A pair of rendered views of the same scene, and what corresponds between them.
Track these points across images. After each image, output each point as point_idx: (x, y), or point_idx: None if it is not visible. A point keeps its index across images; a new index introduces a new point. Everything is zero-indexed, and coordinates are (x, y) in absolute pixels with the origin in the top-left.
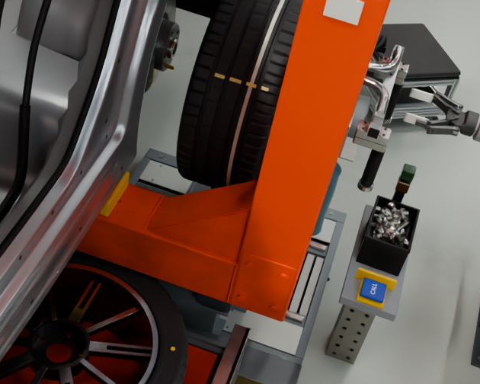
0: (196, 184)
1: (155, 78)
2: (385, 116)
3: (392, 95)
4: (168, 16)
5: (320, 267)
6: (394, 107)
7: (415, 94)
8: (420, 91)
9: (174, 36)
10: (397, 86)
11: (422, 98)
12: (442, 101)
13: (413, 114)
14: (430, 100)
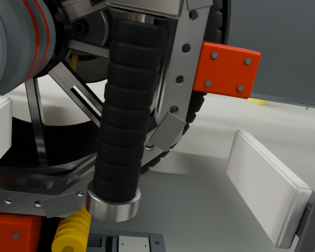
0: (97, 247)
1: (86, 80)
2: (93, 174)
3: (106, 76)
4: (113, 15)
5: None
6: (113, 145)
7: (238, 165)
8: (261, 147)
9: (89, 20)
10: (113, 24)
11: (252, 197)
12: (308, 243)
13: None
14: (276, 220)
